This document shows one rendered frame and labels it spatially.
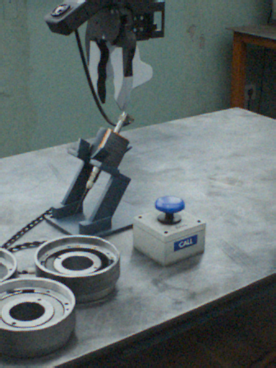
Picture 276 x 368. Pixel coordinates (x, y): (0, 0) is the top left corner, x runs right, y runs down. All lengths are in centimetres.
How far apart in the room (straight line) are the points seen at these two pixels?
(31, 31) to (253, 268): 180
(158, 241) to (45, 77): 179
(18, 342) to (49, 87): 198
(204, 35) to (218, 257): 222
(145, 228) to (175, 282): 9
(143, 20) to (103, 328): 42
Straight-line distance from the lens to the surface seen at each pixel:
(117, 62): 88
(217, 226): 95
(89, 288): 75
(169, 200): 85
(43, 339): 67
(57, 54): 257
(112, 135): 92
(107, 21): 88
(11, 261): 80
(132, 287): 80
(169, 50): 290
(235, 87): 305
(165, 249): 83
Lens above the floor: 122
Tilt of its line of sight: 22 degrees down
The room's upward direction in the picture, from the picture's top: straight up
